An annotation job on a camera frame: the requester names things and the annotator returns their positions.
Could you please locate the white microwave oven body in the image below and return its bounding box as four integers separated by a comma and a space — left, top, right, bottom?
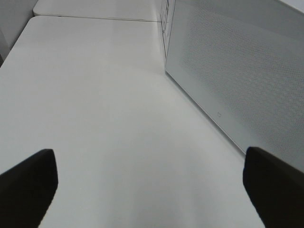
160, 0, 176, 72

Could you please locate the white microwave door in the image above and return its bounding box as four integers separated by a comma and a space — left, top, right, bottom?
165, 0, 304, 171

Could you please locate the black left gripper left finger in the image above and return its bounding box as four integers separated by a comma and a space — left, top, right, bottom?
0, 149, 58, 228

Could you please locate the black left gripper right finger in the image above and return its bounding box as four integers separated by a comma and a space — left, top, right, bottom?
243, 147, 304, 228

